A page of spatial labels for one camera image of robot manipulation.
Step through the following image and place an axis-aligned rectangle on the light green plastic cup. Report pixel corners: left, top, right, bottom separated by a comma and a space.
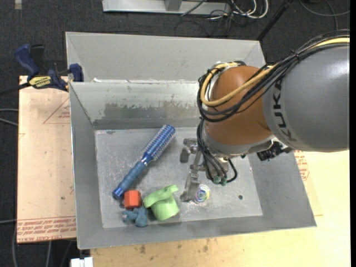
142, 184, 180, 222

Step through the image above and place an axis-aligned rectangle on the grey metal bin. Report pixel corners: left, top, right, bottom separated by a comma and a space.
65, 31, 318, 250

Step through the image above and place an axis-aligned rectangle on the orange-red hexagonal block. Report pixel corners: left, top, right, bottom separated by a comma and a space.
123, 190, 143, 210

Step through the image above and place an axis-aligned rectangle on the blue toy animal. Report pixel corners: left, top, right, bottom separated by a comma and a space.
121, 206, 149, 228

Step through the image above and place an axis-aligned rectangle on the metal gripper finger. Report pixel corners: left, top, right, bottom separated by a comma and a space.
180, 137, 199, 164
180, 172, 202, 202

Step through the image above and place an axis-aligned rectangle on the clear iridescent ball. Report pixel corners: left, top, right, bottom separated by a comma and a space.
193, 184, 211, 205

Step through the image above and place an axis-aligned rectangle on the black cylinder on white bracket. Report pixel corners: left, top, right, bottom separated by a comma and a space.
256, 140, 294, 162

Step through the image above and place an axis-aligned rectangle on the blue round hairbrush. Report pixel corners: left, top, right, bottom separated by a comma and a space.
112, 124, 177, 200

